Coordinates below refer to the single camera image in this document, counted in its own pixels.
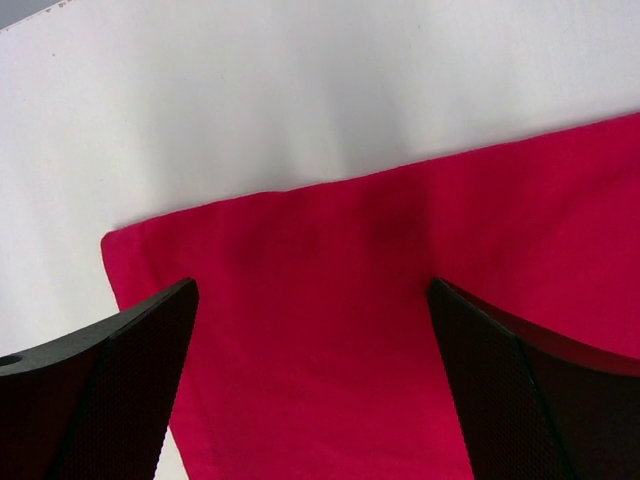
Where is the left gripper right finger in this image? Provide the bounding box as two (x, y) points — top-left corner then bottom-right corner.
(426, 278), (639, 479)

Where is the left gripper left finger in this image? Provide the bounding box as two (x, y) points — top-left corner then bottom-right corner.
(1, 279), (199, 479)

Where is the crimson red t shirt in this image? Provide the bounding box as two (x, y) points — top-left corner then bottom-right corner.
(101, 114), (639, 479)

